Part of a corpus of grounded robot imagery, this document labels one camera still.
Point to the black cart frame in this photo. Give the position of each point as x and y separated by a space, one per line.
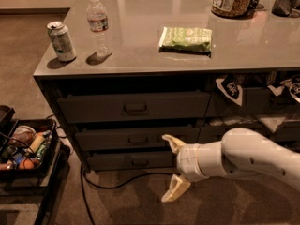
41 191

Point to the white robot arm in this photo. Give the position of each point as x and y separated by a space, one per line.
240 154

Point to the orange fruit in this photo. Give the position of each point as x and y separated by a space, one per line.
26 164

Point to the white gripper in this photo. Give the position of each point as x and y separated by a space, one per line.
187 160

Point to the green snack bag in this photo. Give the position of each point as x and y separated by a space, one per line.
190 39

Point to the black bin of items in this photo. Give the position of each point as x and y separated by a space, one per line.
16 136

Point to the clear plastic water bottle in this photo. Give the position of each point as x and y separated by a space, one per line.
98 21

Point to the grey drawer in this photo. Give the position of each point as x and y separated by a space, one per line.
254 101
125 161
129 107
130 138
286 133

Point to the large jar of nuts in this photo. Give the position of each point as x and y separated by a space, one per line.
230 8

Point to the dark glass container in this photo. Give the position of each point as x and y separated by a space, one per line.
284 8

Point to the silver green soda can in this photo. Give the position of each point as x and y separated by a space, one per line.
61 41

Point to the grey drawer cabinet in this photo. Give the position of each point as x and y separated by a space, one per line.
250 49

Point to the yellow mustard bottle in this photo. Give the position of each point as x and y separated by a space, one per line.
37 142

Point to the black white snack bag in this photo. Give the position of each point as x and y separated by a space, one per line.
292 84

